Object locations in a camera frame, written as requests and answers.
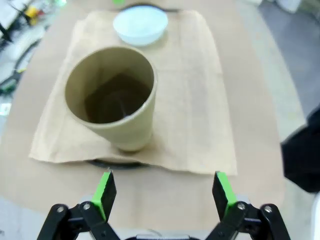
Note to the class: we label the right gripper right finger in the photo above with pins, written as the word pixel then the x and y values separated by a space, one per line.
pixel 225 200

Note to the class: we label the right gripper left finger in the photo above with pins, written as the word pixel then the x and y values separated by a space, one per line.
pixel 100 200

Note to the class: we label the tan plastic cup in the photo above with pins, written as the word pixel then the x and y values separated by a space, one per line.
pixel 130 135

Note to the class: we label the light blue bowl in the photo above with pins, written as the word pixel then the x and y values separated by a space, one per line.
pixel 140 27

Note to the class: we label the beige cloth mat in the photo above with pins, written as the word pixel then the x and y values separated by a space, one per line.
pixel 187 100

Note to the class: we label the person in black clothes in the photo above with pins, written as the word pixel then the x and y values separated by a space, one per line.
pixel 305 155

